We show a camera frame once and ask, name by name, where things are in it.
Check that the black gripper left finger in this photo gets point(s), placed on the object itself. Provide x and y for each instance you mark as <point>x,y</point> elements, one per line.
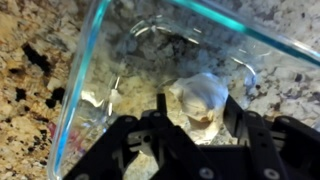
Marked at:
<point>153,134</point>

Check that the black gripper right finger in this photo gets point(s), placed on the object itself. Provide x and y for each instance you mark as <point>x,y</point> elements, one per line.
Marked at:
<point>282,149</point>

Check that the garlic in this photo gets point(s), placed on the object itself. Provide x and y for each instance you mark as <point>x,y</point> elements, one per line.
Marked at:
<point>203,99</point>

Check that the square glass bowl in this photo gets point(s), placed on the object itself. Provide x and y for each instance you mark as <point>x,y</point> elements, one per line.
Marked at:
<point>130,51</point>

